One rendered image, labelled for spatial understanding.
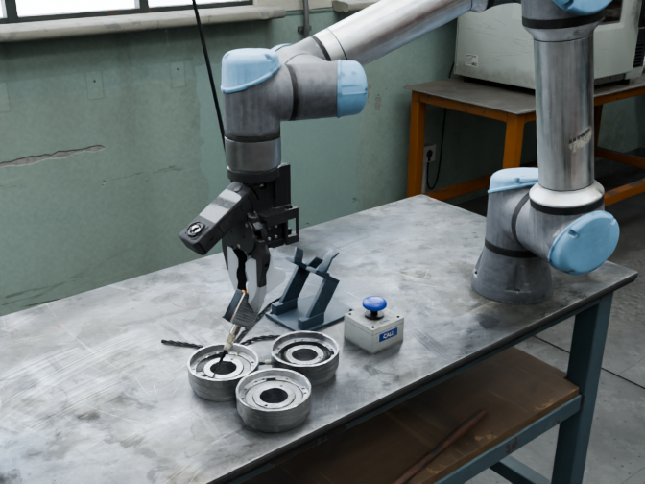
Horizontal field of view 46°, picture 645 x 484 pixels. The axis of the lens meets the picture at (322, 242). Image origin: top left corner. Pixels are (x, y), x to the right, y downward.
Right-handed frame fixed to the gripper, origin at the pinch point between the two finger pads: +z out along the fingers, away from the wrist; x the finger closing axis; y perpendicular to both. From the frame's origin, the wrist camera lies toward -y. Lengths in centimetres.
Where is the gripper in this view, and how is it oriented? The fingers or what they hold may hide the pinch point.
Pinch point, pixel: (246, 302)
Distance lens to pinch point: 112.1
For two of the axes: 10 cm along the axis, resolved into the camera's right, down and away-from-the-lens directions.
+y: 7.5, -2.6, 6.1
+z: 0.0, 9.2, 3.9
